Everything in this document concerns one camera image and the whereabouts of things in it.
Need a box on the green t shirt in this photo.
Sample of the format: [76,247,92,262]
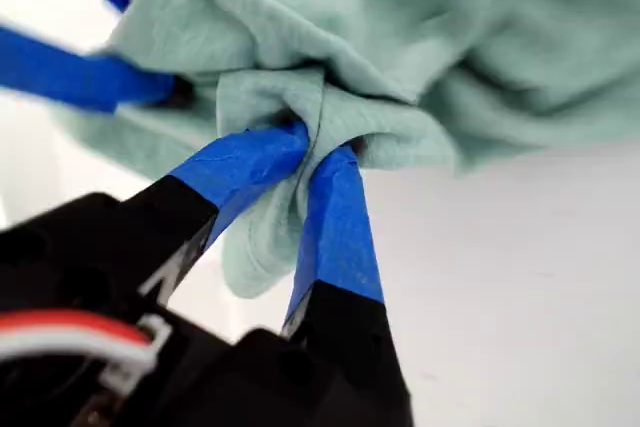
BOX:
[49,0,640,303]

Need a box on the red white servo wire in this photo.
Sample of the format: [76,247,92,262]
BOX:
[0,307,169,393]

